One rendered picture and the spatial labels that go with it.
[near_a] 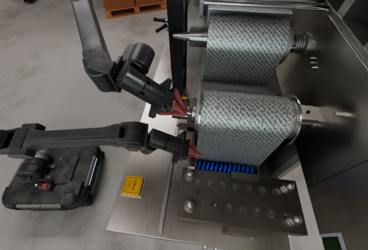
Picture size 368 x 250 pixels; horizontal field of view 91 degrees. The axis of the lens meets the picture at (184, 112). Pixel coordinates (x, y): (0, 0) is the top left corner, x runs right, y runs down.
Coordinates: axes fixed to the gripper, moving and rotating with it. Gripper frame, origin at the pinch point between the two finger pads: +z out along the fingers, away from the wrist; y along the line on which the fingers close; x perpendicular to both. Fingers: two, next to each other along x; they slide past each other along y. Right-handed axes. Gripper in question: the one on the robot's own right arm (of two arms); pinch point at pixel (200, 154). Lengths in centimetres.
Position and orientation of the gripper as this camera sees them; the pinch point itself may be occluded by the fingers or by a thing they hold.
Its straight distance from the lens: 66.7
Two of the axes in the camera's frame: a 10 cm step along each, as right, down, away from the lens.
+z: 8.6, 3.8, 3.4
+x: 4.9, -4.6, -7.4
